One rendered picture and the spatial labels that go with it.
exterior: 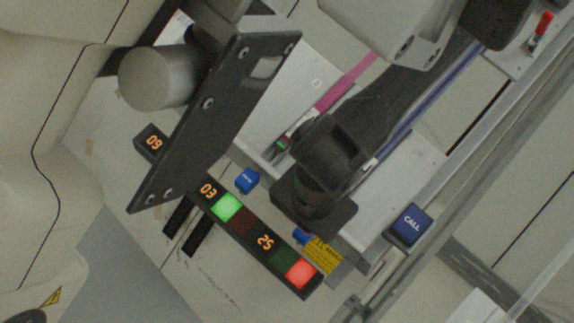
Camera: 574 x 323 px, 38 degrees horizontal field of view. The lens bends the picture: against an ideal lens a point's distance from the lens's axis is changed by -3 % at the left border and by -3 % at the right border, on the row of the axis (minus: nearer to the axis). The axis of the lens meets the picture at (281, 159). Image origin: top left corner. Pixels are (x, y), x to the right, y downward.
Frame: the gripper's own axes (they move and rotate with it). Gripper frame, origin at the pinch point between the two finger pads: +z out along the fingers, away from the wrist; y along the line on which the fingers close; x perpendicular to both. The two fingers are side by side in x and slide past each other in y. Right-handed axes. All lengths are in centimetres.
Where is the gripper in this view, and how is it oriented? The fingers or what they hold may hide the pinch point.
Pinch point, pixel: (309, 221)
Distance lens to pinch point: 117.3
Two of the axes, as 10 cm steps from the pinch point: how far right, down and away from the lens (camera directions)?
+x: -6.8, 6.8, -2.9
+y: -7.4, -6.4, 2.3
